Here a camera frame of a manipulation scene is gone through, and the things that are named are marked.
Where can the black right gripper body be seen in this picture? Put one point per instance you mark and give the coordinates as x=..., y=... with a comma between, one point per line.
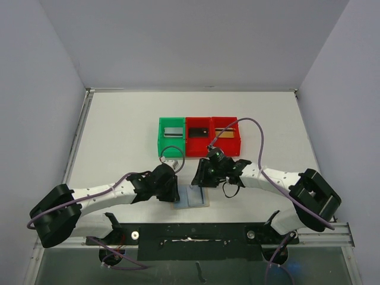
x=204, y=173

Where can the red plastic bin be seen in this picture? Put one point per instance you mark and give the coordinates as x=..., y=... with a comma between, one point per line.
x=197, y=147
x=229, y=141

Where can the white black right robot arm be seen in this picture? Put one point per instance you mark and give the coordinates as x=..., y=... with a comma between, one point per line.
x=314, y=201

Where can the silver card in green bin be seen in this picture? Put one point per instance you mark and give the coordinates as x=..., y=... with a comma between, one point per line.
x=173, y=132

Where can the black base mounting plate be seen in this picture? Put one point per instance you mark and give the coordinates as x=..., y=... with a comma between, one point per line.
x=194, y=241

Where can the green plastic bin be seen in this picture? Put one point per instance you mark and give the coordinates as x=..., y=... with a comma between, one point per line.
x=171, y=147

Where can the red middle plastic bin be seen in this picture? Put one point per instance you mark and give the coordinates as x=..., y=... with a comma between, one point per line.
x=197, y=147

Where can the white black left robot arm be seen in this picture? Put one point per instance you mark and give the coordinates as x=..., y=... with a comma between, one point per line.
x=66, y=212

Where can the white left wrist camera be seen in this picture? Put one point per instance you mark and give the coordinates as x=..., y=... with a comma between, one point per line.
x=172, y=163

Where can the black card in red bin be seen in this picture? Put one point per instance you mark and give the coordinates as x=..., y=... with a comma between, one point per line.
x=198, y=132

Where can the beige leather card holder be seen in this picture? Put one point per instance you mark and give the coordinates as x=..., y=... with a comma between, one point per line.
x=183, y=203

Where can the red right plastic bin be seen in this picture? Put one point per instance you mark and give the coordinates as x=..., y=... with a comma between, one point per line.
x=229, y=141

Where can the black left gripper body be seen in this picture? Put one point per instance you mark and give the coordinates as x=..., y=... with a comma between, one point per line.
x=171, y=190

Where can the gold card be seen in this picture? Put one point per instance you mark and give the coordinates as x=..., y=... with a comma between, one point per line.
x=228, y=133

